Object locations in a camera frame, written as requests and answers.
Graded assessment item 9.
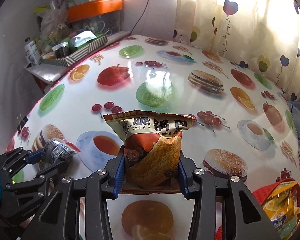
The black seaweed snack pack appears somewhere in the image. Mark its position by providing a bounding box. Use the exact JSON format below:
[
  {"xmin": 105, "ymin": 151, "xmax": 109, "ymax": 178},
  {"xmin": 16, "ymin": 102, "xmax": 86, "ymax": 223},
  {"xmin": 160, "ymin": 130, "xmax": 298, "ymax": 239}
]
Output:
[{"xmin": 38, "ymin": 138, "xmax": 81, "ymax": 170}]

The orange crispy rice snack bag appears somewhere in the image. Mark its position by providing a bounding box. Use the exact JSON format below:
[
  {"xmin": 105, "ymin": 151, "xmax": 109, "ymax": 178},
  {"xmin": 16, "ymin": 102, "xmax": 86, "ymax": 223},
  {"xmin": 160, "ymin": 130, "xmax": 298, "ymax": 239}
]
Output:
[{"xmin": 104, "ymin": 110, "xmax": 196, "ymax": 194}]

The yellow chip snack bag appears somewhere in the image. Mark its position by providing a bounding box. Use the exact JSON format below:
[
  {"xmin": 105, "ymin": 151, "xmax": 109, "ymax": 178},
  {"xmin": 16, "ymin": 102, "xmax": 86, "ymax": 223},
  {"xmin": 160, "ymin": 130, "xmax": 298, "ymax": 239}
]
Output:
[{"xmin": 262, "ymin": 180, "xmax": 300, "ymax": 239}]

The black binder clip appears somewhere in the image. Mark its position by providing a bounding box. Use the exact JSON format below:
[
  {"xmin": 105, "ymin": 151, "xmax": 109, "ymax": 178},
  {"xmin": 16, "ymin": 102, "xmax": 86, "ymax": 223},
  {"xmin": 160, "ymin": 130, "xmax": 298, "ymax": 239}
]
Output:
[{"xmin": 16, "ymin": 114, "xmax": 28, "ymax": 132}]

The red round basket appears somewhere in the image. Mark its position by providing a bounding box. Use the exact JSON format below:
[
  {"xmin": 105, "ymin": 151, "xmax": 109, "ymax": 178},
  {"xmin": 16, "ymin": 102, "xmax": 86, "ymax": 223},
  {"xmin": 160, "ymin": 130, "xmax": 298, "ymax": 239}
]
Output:
[{"xmin": 214, "ymin": 178, "xmax": 300, "ymax": 240}]

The food print tablecloth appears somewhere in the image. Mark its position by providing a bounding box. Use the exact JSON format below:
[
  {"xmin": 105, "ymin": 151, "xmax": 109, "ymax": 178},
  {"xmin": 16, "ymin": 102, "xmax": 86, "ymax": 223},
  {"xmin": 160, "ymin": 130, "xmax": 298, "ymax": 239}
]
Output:
[{"xmin": 11, "ymin": 35, "xmax": 300, "ymax": 239}]

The white bottle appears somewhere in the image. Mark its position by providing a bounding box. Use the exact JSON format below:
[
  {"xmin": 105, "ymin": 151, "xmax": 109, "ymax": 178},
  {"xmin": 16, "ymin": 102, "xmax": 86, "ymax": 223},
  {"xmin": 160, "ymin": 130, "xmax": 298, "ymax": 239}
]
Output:
[{"xmin": 24, "ymin": 37, "xmax": 40, "ymax": 67}]

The dried branch bouquet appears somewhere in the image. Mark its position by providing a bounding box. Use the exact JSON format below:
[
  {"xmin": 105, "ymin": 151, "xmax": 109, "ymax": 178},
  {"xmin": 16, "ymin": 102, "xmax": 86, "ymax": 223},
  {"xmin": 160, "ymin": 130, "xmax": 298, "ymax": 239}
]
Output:
[{"xmin": 40, "ymin": 0, "xmax": 71, "ymax": 46}]

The orange shelf box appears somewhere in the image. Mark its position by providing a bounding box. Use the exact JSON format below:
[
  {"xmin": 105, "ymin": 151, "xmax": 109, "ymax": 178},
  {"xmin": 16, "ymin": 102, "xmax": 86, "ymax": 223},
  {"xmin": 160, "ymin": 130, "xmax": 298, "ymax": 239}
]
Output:
[{"xmin": 68, "ymin": 0, "xmax": 123, "ymax": 22}]

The heart print curtain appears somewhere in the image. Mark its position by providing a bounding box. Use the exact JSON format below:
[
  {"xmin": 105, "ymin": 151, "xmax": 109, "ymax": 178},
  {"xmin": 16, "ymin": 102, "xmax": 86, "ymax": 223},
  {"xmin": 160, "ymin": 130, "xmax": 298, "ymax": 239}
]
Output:
[{"xmin": 173, "ymin": 0, "xmax": 300, "ymax": 102}]

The black charger cable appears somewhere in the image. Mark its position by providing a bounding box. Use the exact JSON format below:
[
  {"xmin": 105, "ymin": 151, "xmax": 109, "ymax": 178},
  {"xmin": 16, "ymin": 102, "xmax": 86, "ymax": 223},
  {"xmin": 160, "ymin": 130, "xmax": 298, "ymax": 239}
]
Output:
[{"xmin": 129, "ymin": 0, "xmax": 158, "ymax": 36}]

